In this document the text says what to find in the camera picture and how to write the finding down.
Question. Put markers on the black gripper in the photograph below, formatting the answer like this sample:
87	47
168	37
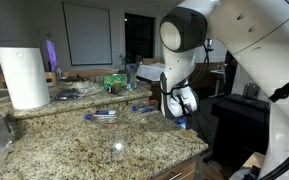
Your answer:
194	123

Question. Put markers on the clear Fiji water bottle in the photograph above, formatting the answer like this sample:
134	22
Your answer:
131	80
181	122
105	115
147	109

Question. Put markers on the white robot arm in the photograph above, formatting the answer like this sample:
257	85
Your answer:
250	33

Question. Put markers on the tan tape piece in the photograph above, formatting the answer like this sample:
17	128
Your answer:
189	133

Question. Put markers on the wooden base cabinet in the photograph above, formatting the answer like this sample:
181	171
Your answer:
177	166

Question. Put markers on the black cabinet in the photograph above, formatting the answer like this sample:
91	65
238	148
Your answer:
240	130

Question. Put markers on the white desk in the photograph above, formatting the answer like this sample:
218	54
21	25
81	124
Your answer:
217	71

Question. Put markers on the person in dark clothes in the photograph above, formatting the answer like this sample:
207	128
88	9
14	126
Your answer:
230	73

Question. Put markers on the white covered table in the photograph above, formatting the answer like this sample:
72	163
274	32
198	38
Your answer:
147	71

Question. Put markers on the light wooden board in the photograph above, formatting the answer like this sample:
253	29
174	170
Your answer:
254	160

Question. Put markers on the small brown jar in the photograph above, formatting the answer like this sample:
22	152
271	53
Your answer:
116	90

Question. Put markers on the green tissue box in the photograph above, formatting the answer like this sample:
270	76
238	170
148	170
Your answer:
114	81

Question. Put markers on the small green plant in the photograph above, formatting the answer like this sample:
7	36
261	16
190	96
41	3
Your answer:
125	61

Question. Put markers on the dark glass door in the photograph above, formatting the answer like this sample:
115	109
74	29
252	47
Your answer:
139	36

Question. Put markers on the wooden table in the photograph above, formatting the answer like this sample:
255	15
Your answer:
90	72

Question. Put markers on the white bowl with dark contents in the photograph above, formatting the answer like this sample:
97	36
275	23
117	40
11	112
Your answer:
75	82

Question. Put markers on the black plastic bowl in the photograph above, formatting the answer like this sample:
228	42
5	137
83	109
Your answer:
69	94

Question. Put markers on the white paper towel roll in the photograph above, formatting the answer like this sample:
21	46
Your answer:
24	78

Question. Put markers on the white wall board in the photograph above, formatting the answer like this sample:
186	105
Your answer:
87	33

